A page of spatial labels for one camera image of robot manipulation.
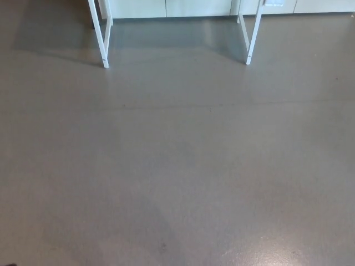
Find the white cabinet row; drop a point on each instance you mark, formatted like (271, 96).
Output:
(194, 8)

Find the white metal-frame desk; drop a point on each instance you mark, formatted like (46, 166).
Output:
(100, 33)

